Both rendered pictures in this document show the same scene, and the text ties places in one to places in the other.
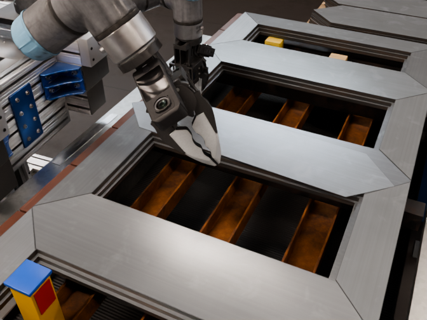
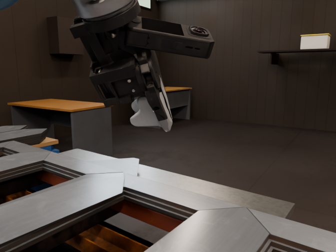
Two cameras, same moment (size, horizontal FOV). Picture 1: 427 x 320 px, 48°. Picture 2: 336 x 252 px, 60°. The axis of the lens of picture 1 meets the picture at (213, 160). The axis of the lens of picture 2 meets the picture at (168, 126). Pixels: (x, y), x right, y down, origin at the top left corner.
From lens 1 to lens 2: 0.78 m
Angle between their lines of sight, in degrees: 75
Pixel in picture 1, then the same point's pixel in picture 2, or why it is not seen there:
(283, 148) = (42, 205)
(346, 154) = (79, 184)
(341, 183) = (108, 191)
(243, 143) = (7, 224)
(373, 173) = (107, 180)
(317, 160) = (73, 194)
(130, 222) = not seen: outside the picture
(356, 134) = not seen: hidden behind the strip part
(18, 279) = not seen: outside the picture
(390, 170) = (109, 175)
